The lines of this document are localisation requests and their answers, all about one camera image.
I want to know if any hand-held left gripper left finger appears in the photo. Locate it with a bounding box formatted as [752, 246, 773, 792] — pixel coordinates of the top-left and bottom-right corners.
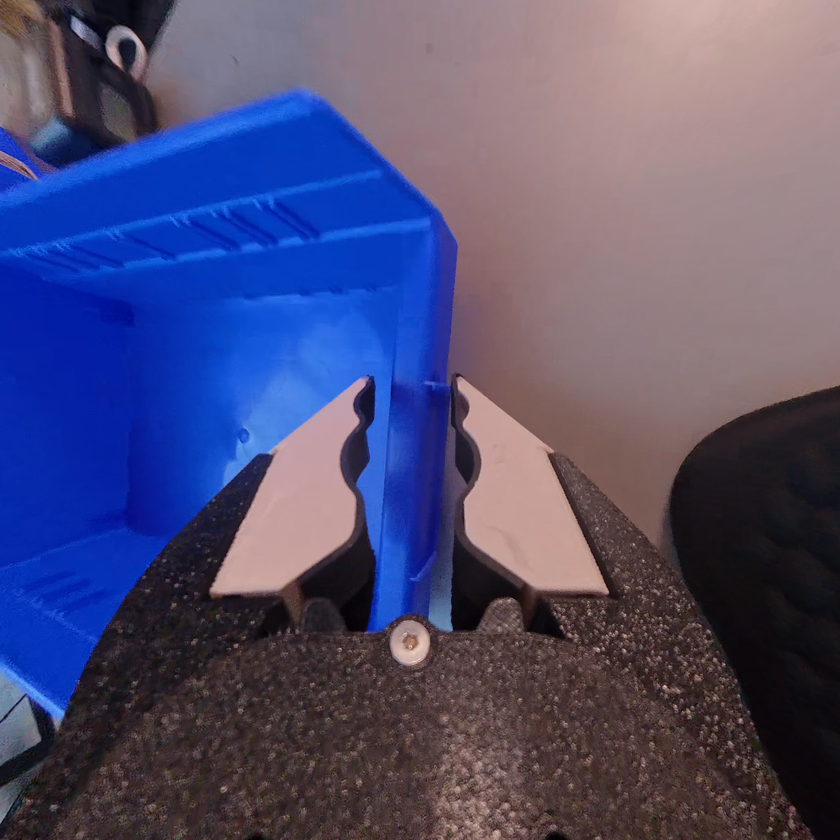
[210, 377, 378, 628]

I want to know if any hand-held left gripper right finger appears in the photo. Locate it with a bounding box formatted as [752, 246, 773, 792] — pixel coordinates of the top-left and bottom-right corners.
[451, 376, 613, 628]

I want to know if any blue storage bin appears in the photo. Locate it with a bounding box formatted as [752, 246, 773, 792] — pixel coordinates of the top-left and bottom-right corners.
[0, 125, 56, 195]
[0, 90, 459, 725]

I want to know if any black device green display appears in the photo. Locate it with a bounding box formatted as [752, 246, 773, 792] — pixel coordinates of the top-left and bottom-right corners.
[37, 0, 174, 143]

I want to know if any white cable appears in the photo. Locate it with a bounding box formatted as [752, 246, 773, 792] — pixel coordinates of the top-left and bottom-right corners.
[103, 21, 149, 76]

